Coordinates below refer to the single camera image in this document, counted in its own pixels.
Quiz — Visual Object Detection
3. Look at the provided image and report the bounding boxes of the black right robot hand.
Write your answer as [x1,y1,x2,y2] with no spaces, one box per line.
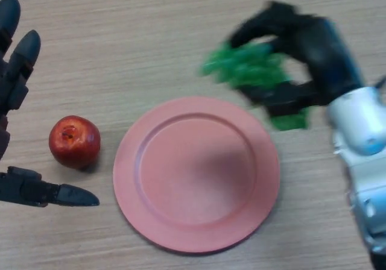
[225,0,364,118]

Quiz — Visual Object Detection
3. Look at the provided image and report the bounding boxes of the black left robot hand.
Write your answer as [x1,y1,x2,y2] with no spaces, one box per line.
[0,0,101,208]

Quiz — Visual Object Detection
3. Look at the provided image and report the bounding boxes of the green grapes bunch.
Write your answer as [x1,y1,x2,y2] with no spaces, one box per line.
[199,42,312,131]

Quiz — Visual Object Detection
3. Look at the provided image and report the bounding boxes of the pink round plate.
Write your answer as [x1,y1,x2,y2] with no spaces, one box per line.
[113,96,281,254]

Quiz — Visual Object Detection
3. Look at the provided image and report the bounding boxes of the red apple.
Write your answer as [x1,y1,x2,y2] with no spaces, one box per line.
[48,115,101,170]

